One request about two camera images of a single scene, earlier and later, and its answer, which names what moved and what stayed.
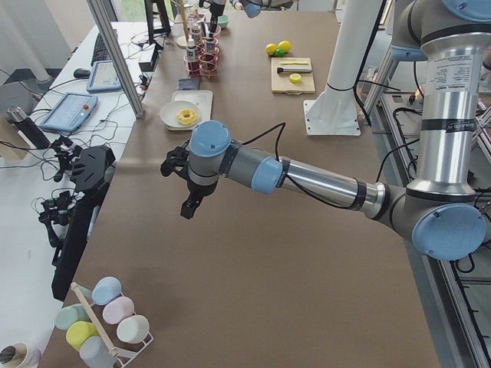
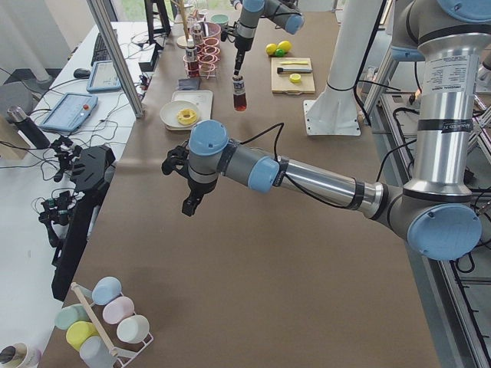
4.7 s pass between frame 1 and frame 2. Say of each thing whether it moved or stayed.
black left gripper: stayed
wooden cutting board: stayed
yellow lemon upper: stayed
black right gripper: moved
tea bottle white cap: moved
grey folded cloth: stayed
